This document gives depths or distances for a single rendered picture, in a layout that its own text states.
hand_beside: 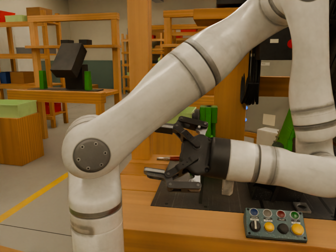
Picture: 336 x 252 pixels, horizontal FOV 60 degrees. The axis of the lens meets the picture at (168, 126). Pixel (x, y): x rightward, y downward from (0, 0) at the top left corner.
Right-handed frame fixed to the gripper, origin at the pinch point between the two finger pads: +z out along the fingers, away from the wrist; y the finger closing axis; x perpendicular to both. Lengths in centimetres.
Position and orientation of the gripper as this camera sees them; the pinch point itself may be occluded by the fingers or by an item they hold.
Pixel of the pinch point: (152, 148)
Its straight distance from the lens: 55.2
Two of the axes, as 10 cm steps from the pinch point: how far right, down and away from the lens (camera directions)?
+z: -9.9, -1.3, 1.1
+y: -1.7, 8.4, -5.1
